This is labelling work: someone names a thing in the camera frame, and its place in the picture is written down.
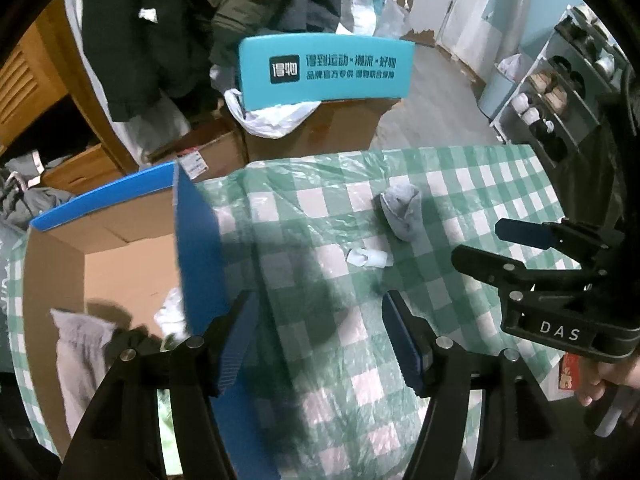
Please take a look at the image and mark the black hanging jacket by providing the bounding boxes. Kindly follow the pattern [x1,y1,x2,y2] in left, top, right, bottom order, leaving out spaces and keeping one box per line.
[79,0,218,123]

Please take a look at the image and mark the red packet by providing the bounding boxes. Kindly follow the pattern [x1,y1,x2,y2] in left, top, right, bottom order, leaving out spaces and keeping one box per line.
[560,352,589,392]

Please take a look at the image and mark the small white cloth piece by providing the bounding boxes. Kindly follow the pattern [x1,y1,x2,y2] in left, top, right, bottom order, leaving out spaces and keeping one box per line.
[346,247,391,269]

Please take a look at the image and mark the white door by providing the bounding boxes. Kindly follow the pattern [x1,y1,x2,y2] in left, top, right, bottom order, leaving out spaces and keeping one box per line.
[437,0,533,63]

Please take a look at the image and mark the white plastic bag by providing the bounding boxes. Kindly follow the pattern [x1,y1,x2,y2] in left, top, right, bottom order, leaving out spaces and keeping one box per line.
[222,87,322,139]

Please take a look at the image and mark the large closed cardboard box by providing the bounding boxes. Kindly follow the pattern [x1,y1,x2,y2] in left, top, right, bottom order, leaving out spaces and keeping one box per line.
[242,97,402,167]

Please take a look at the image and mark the grey shoe rack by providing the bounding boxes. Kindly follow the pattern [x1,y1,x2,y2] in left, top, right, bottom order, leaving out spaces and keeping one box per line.
[490,5,632,171]

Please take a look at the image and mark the grey hooded sweatshirt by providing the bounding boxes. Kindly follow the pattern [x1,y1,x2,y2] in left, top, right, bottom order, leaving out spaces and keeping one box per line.
[0,150,76,233]

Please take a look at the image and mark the teal box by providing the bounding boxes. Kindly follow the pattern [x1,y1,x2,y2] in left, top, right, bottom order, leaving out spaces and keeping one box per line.
[238,32,416,111]

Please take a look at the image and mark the blue-edged cardboard box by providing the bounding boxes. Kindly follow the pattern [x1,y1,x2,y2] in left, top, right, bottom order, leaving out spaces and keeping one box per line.
[22,161,281,480]

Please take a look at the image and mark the green checkered tablecloth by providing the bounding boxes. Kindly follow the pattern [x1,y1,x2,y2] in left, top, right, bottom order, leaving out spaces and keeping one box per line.
[7,145,591,480]

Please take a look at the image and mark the grey fleece pants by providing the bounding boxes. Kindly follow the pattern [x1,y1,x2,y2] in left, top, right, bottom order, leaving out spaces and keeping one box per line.
[50,309,118,428]

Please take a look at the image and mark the light blue trash bin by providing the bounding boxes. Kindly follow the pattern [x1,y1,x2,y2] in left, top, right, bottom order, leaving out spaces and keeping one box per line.
[477,67,521,121]

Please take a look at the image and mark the white grey sock bundle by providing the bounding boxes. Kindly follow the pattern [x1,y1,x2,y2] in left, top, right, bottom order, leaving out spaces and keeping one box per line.
[152,287,193,348]

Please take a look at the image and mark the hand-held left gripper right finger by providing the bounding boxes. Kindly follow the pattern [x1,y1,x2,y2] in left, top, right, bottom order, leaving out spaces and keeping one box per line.
[381,290,566,480]

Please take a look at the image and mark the person's right hand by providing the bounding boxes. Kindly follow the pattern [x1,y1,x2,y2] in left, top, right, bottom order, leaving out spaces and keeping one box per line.
[574,355,640,407]

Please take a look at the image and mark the wooden wardrobe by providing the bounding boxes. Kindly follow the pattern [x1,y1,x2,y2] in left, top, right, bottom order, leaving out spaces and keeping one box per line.
[0,0,141,196]

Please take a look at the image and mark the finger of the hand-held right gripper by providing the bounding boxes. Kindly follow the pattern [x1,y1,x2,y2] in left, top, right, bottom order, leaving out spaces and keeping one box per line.
[451,245,601,293]
[495,218,627,263]

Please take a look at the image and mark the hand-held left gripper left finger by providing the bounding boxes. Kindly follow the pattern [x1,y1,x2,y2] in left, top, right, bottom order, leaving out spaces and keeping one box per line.
[57,290,261,480]

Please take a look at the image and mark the row of shoes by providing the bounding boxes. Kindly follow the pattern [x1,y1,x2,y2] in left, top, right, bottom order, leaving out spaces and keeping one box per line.
[512,6,621,161]

